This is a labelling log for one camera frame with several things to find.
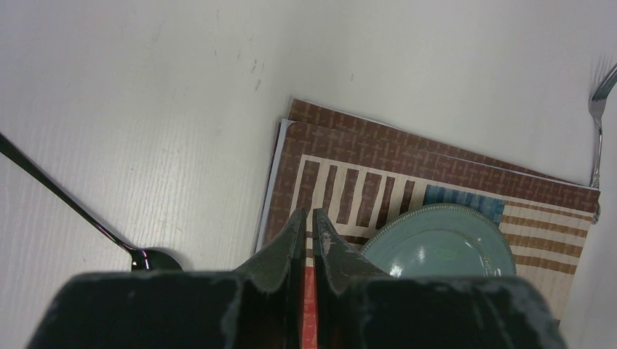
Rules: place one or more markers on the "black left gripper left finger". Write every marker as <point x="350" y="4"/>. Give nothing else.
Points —
<point x="257" y="305"/>

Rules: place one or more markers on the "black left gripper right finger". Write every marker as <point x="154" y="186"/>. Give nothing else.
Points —
<point x="360" y="306"/>

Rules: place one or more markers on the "teal ceramic plate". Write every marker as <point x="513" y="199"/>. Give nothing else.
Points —
<point x="441" y="240"/>

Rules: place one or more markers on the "black spoon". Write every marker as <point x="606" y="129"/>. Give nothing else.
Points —
<point x="142" y="258"/>

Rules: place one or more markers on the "striped patchwork placemat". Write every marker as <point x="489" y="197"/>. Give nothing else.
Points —
<point x="366" y="174"/>

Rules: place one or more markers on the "ornate silver fork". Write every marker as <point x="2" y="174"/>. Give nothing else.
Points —
<point x="596" y="109"/>

